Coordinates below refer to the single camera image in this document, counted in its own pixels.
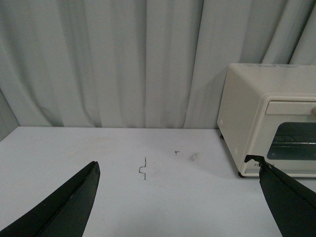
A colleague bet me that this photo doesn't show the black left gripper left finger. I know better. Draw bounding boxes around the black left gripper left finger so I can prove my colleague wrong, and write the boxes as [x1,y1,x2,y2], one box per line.
[0,161,100,237]

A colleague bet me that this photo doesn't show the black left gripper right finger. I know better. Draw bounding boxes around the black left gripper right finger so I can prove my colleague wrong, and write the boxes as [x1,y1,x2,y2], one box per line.
[245,155,316,237]

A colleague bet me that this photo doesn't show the cream oven door with window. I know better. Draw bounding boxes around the cream oven door with window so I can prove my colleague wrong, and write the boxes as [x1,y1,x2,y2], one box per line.
[246,101,316,177]

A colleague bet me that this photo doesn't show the cream toaster oven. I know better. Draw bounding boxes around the cream toaster oven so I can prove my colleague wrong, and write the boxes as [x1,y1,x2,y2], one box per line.
[218,64,316,177]

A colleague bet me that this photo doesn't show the grey curtain backdrop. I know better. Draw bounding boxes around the grey curtain backdrop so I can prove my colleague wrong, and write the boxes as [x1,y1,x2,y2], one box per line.
[0,0,316,138]

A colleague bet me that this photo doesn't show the wire oven rack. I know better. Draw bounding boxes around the wire oven rack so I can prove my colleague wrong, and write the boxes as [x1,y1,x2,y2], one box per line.
[273,135,316,146]

